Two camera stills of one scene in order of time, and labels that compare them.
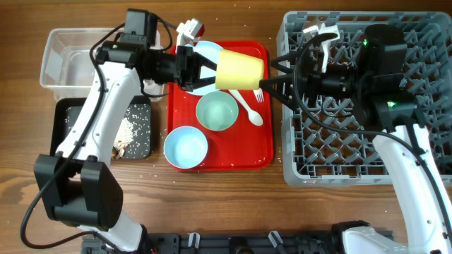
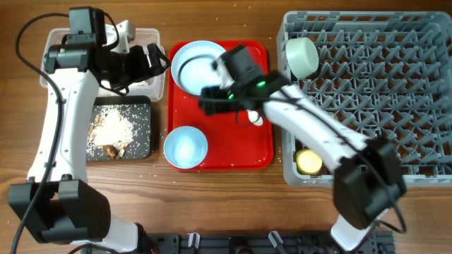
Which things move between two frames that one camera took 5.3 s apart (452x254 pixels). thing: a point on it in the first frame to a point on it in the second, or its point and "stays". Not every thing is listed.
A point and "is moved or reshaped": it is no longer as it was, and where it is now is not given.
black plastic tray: x=133 y=139 stays
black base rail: x=281 y=242 stays
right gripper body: x=316 y=82 to x=219 y=93
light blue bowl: x=186 y=147 stays
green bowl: x=217 y=111 is moved or reshaped
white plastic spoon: x=254 y=117 stays
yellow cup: x=236 y=70 is moved or reshaped
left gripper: x=186 y=68 to x=142 y=69
